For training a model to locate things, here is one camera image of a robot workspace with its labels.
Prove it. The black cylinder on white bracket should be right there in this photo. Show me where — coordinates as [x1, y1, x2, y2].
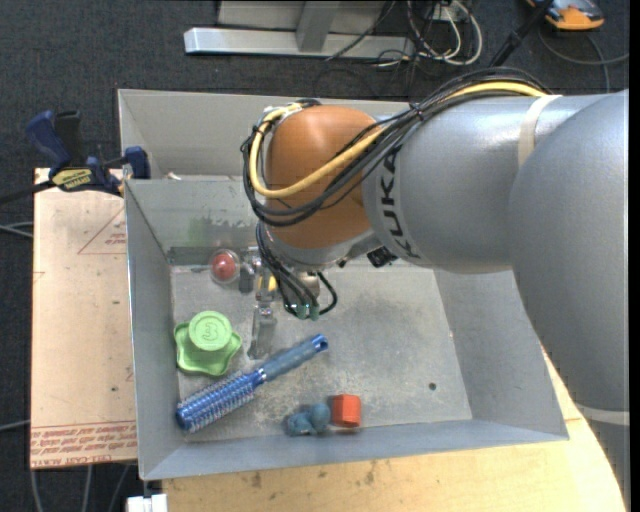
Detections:
[366, 246, 399, 269]

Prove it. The green star-shaped knob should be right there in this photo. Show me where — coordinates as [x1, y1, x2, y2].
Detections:
[173, 310, 244, 377]

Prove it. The small blue toy figure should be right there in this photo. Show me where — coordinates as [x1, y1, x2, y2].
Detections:
[284, 402, 332, 437]

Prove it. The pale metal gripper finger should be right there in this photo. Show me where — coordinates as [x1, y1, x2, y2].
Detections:
[262, 304, 279, 354]
[247, 301, 266, 360]

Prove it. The brown cardboard board, red print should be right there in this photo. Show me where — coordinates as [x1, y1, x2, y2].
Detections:
[29, 167, 139, 470]

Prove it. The blue hair brush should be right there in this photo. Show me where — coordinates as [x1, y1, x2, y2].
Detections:
[174, 333, 330, 434]

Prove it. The grey metal bin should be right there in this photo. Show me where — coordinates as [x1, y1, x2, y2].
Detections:
[117, 88, 570, 482]

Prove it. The red ball in clear dome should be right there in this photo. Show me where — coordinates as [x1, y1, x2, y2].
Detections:
[208, 248, 241, 285]

